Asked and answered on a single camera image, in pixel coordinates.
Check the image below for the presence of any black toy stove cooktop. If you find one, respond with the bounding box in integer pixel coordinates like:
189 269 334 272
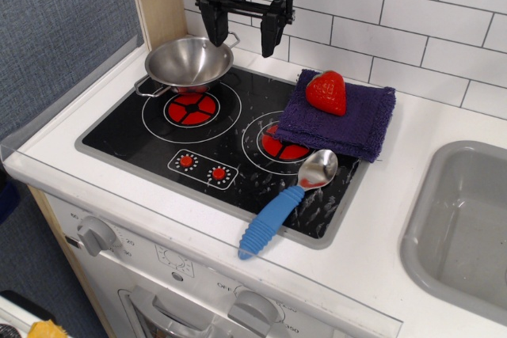
74 64 370 251

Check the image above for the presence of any grey plastic sink basin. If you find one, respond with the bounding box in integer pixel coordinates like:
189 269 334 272
400 141 506 325

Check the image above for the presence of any grey oven temperature knob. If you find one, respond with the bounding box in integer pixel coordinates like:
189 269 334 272
227 291 279 337

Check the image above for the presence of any grey timer knob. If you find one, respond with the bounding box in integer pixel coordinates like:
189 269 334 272
77 216 116 256

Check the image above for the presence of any blue-handled metal spoon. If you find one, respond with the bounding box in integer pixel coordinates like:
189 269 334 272
238 150 338 260

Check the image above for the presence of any yellow object at corner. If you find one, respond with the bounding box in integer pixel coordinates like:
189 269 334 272
27 320 69 338

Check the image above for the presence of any small stainless steel pot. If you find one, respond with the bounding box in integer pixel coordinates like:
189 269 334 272
135 36 240 98

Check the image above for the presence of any purple folded terry cloth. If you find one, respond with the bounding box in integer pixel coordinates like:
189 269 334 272
274 69 396 163

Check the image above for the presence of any red plastic toy strawberry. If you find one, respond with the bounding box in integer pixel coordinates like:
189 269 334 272
305 70 347 116

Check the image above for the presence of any white toy oven door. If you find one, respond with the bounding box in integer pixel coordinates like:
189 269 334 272
118 286 253 337

